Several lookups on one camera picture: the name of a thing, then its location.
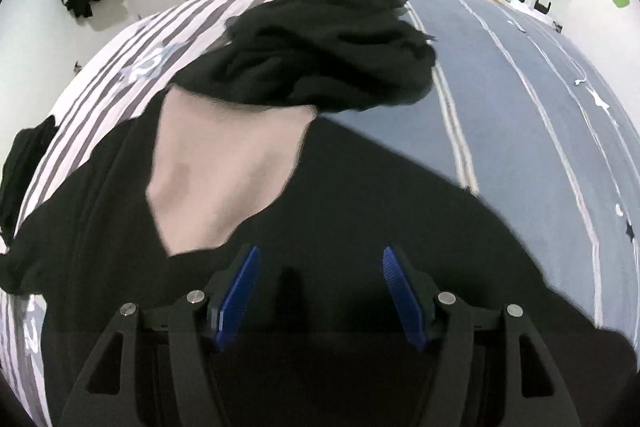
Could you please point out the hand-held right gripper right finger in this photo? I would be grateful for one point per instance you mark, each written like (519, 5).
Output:
(402, 297)

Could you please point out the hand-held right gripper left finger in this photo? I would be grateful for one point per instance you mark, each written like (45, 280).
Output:
(240, 297)

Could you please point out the black garment with beige lining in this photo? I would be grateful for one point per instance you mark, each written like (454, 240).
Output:
(375, 187)

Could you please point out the pile of black clothes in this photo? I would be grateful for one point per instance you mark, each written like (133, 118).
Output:
(330, 47)

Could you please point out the stack of folded black clothes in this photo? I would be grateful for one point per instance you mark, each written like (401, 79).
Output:
(25, 177)

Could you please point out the striped star print bed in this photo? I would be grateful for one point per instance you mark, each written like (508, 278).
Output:
(525, 157)

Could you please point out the cream nightstand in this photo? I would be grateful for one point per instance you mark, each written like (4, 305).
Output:
(510, 4)

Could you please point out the white headboard with green apples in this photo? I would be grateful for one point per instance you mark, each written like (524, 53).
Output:
(607, 32)

